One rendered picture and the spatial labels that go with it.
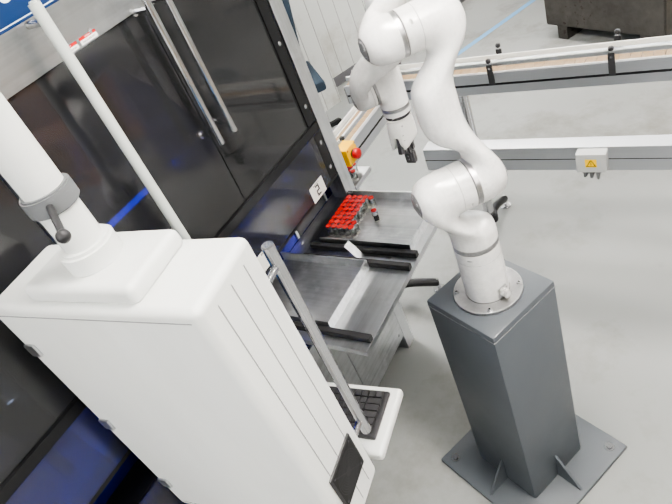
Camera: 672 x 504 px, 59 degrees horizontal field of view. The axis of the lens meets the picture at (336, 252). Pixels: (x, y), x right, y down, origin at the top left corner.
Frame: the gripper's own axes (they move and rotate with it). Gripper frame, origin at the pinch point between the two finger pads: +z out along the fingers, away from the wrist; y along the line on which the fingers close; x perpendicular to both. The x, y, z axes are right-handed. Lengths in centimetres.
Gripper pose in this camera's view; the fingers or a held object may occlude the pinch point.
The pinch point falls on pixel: (410, 156)
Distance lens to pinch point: 189.3
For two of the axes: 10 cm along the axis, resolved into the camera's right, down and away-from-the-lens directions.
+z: 3.3, 7.3, 6.0
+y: -4.5, 6.8, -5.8
